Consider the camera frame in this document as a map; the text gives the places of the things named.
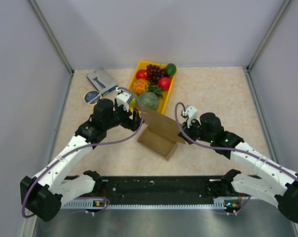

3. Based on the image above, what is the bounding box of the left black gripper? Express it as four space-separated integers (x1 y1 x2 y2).
104 98 144 131

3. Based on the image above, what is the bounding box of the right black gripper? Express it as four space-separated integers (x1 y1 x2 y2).
178 117 213 145

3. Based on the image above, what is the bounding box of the brown cardboard box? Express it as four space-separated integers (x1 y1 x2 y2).
137 107 185 160

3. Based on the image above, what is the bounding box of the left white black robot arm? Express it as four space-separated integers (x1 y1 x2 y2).
20 95 144 222

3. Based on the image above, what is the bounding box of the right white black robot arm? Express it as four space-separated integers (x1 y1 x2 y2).
179 108 298 224

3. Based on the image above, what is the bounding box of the blue razor package box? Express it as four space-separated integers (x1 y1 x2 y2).
86 67 118 96

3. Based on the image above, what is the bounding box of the small green lime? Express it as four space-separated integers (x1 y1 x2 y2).
130 98 138 106

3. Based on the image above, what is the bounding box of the green round melon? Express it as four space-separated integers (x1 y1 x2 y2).
138 92 159 110

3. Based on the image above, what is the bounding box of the orange pineapple with leaves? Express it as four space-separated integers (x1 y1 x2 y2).
131 79 163 98

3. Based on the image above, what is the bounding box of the beige masking tape roll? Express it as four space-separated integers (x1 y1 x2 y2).
83 90 102 106

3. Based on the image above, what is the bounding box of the red apple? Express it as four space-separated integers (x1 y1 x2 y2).
135 69 148 80

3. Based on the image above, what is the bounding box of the red pomegranate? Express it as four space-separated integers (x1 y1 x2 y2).
158 77 171 91

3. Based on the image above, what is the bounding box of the dark purple grape bunch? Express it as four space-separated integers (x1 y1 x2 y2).
146 64 166 84

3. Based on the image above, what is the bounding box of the yellow plastic tray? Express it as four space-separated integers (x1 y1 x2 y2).
128 60 177 114

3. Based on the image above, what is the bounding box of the green avocado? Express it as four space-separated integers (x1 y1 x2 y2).
165 63 177 76

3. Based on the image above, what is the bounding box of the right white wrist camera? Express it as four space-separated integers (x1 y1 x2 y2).
181 105 198 127

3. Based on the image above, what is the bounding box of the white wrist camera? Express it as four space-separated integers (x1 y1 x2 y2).
116 87 132 112
181 105 198 127

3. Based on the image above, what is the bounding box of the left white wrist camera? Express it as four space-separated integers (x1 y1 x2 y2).
116 87 132 112

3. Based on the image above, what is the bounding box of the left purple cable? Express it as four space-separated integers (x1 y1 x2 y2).
21 86 146 219

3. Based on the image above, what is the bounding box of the aluminium front rail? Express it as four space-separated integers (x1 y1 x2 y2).
30 178 298 210

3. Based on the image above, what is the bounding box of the left aluminium frame post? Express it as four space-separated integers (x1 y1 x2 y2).
27 0 74 75

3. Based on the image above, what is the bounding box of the aluminium frame post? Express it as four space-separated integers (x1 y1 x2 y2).
27 0 74 75
246 0 294 72

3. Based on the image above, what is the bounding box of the right aluminium frame post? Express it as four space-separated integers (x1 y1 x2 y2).
246 0 294 72

